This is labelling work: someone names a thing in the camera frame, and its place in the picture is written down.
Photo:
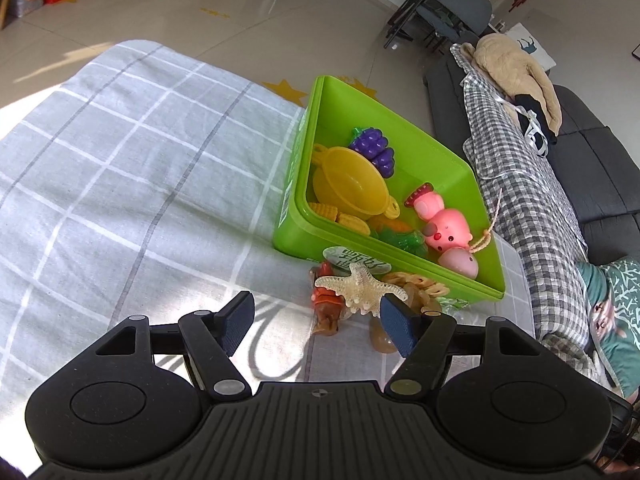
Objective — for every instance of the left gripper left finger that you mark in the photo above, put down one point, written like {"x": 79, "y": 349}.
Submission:
{"x": 211, "y": 339}

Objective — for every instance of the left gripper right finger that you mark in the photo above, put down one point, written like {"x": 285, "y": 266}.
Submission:
{"x": 423, "y": 341}

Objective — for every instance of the brown toy octopus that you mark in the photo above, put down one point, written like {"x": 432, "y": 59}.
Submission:
{"x": 423, "y": 295}

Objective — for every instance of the beige starfish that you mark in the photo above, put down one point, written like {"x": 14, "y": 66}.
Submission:
{"x": 361, "y": 291}

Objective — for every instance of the orange toy pumpkin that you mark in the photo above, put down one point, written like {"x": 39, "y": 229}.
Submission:
{"x": 399, "y": 234}

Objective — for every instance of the pink pig toy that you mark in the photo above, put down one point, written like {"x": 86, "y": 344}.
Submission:
{"x": 445, "y": 228}

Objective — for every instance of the yellow toy corn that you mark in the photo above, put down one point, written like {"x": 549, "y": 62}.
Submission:
{"x": 347, "y": 221}

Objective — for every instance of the yellow toy pot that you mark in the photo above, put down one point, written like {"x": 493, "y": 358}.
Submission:
{"x": 345, "y": 179}

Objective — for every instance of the purple toy grapes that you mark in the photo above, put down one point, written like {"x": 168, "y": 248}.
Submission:
{"x": 375, "y": 147}

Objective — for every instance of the green plastic box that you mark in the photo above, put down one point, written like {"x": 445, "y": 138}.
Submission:
{"x": 335, "y": 109}

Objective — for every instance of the grey checked table cloth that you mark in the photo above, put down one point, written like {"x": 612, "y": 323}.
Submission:
{"x": 151, "y": 183}

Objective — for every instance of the teal patterned pillow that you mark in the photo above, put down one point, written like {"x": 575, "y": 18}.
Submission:
{"x": 612, "y": 292}

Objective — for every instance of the black white garment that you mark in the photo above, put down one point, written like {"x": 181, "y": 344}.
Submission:
{"x": 533, "y": 123}

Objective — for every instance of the dark grey sofa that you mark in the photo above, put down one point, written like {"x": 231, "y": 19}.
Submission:
{"x": 598, "y": 175}

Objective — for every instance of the beige blanket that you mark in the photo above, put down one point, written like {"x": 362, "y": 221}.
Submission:
{"x": 514, "y": 72}

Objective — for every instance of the white deer cushion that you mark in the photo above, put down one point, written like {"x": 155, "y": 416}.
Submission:
{"x": 529, "y": 44}

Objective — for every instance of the grey chair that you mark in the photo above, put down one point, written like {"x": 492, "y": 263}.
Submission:
{"x": 449, "y": 19}

